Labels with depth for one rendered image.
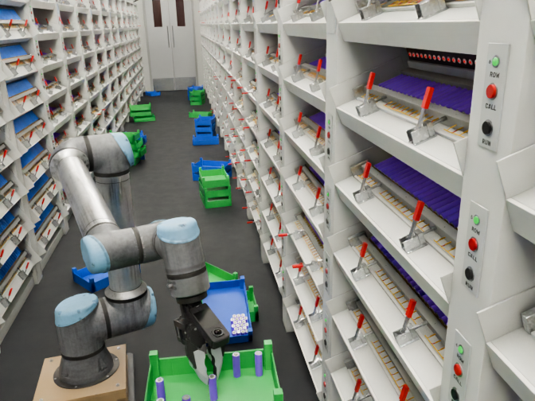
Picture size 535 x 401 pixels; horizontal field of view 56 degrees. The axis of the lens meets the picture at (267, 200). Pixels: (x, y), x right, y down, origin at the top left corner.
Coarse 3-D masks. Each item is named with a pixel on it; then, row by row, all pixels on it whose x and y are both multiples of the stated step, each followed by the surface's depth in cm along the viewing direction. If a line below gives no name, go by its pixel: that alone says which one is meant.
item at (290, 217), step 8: (296, 208) 207; (288, 216) 208; (296, 216) 207; (288, 224) 208; (296, 224) 205; (296, 240) 193; (304, 240) 190; (304, 248) 185; (312, 248) 182; (304, 256) 180; (312, 256) 177; (312, 272) 168; (320, 272) 166; (320, 280) 162; (320, 288) 151
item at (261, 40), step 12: (264, 0) 246; (264, 36) 251; (276, 36) 252; (264, 48) 253; (264, 84) 259; (276, 84) 260; (264, 120) 265; (264, 156) 271; (264, 192) 278; (264, 228) 285; (264, 252) 290
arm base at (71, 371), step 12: (72, 360) 176; (84, 360) 176; (96, 360) 179; (108, 360) 183; (60, 372) 179; (72, 372) 176; (84, 372) 176; (96, 372) 178; (108, 372) 182; (72, 384) 176
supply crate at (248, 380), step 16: (240, 352) 127; (160, 368) 125; (176, 368) 126; (192, 368) 126; (208, 368) 127; (224, 368) 128; (240, 368) 128; (272, 368) 124; (176, 384) 123; (192, 384) 123; (208, 384) 123; (224, 384) 123; (240, 384) 123; (256, 384) 122; (272, 384) 122; (144, 400) 111; (176, 400) 118; (192, 400) 118; (208, 400) 118; (224, 400) 118; (240, 400) 117; (256, 400) 117; (272, 400) 117
